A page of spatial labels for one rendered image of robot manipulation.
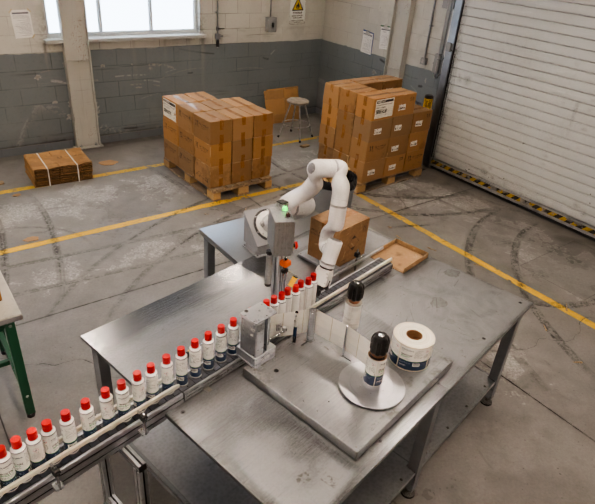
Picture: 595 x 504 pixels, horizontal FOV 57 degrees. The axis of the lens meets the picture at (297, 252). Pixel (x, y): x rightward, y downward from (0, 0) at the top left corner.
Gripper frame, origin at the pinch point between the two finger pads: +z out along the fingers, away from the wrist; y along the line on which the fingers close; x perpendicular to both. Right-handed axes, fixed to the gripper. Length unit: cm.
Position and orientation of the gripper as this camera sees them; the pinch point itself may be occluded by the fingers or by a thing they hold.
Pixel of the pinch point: (317, 292)
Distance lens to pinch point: 301.6
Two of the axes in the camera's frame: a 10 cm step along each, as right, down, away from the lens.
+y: 7.4, 3.9, -5.5
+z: -3.0, 9.2, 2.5
